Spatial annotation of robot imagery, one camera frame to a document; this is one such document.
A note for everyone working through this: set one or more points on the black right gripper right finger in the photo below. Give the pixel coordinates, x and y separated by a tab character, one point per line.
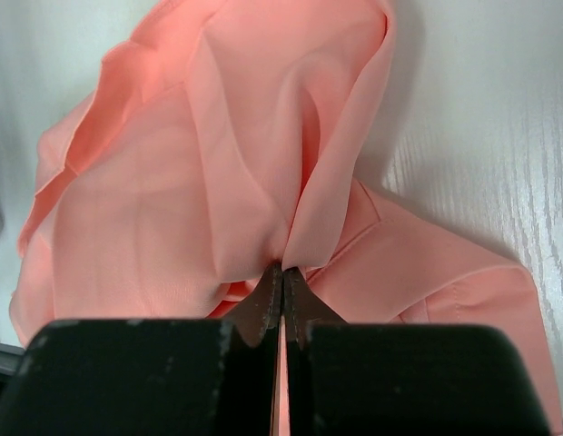
401	379

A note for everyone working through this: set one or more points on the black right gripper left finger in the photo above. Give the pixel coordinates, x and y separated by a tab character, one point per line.
152	376

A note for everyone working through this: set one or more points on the pink skirt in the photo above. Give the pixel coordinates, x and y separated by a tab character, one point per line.
222	136

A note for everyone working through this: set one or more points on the aluminium table rail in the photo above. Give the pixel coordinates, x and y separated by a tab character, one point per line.
9	359

